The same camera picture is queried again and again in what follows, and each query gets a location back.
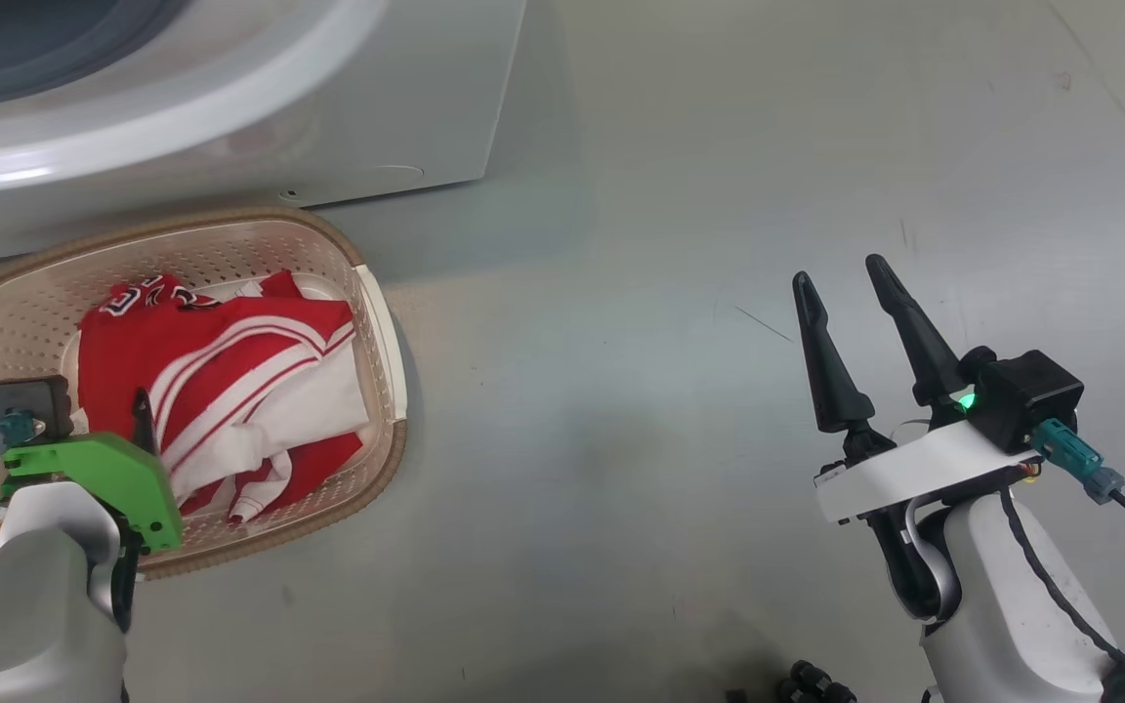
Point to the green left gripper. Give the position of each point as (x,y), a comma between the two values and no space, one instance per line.
(113,469)

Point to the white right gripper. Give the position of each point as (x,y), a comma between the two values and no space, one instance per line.
(914,474)

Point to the red and white garment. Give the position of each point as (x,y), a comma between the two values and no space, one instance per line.
(230,391)

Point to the cream perforated laundry basket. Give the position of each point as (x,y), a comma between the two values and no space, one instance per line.
(367,322)

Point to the white front-load washing machine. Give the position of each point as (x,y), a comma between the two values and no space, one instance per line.
(230,127)

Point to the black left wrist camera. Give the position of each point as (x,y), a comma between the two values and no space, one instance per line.
(30,395)

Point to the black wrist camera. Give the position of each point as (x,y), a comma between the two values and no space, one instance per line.
(30,395)
(1026,395)

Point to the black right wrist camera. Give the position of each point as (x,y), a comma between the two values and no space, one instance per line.
(1026,395)

